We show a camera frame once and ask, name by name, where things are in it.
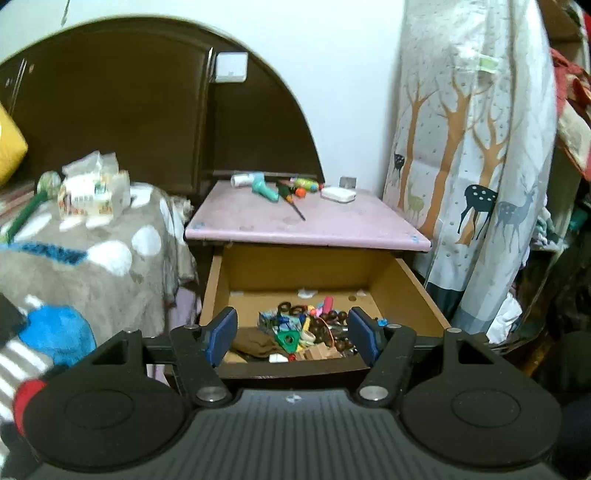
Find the teal plastic toy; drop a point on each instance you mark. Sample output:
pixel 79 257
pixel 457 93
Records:
pixel 265 190

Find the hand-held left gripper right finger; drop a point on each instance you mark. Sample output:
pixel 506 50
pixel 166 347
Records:
pixel 364 334

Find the yellow pillow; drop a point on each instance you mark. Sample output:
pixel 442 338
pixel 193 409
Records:
pixel 9 147

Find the white small box device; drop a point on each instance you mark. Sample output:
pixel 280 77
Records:
pixel 338 194

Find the green stick with round head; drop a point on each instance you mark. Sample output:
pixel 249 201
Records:
pixel 27 207

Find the dark wooden drawer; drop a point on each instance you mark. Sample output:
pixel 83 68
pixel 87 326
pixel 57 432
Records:
pixel 295 272

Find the yellow green pink marker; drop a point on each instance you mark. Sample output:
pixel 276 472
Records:
pixel 308 183

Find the red and beige blanket pile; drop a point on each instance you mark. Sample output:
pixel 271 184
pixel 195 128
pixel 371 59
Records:
pixel 575 120

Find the dark wooden headboard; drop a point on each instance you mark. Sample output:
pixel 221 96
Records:
pixel 129 115

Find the grey spotted cartoon blanket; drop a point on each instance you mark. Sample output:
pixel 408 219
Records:
pixel 92 277

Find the olive brown cloth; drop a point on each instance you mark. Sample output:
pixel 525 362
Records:
pixel 251 344

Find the black rectangular object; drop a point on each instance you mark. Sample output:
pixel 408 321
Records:
pixel 10 318

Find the dark nightstand with pink top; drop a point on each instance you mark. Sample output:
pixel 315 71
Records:
pixel 300 221

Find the pink bed sheet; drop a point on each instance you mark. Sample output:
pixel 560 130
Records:
pixel 184 314

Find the white square wall switch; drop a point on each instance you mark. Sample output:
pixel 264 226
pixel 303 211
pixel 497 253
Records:
pixel 231 67

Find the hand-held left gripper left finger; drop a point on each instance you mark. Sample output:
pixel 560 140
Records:
pixel 222 334

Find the cardboard box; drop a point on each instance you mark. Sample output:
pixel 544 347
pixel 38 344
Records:
pixel 558 21

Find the pile of small trinkets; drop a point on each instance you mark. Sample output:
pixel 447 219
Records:
pixel 304 323

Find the white tube bottle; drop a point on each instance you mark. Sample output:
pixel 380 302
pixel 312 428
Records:
pixel 241 180

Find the tissue pack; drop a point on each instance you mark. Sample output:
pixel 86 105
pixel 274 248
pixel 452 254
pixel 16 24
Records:
pixel 92 191

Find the striped bed sheet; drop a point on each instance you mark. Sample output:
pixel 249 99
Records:
pixel 18 198

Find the white crumpled cloth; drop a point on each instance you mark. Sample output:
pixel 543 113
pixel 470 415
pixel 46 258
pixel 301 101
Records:
pixel 505 318

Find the green triangular plastic piece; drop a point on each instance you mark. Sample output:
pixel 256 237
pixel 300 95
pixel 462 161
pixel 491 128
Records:
pixel 287 341

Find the tree and deer printed cover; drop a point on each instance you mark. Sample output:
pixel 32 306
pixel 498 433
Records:
pixel 480 161

